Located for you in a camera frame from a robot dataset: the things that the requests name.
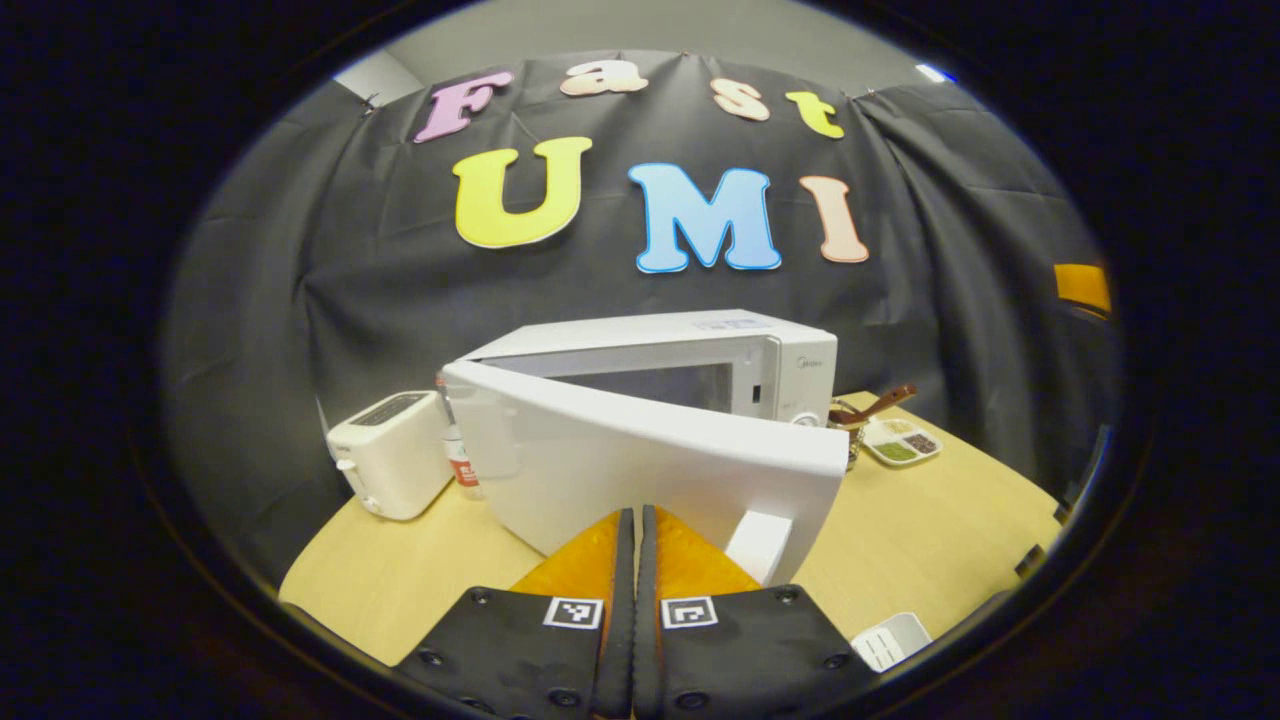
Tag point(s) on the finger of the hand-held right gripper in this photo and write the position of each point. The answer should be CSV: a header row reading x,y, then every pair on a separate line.
x,y
1082,285

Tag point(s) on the clear plastic bottle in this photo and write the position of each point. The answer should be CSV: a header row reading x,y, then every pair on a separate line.
x,y
462,470

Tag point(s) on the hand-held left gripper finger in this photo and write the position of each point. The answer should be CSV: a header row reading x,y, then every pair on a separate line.
x,y
622,620
647,620

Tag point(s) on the black backdrop cloth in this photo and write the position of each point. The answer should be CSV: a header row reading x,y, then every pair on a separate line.
x,y
350,300

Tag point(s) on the white divided dish of beans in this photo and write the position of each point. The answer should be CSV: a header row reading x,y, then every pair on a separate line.
x,y
900,442

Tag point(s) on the small ceiling light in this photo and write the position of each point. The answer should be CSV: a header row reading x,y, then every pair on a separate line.
x,y
934,73

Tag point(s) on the white rectangular tray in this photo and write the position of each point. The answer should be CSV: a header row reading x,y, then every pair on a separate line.
x,y
892,640

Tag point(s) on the white microwave oven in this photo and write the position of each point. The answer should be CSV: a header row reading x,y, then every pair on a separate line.
x,y
620,460

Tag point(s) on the white toaster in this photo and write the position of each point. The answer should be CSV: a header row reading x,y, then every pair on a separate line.
x,y
395,460

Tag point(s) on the brown spoon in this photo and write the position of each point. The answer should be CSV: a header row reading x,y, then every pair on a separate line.
x,y
880,403

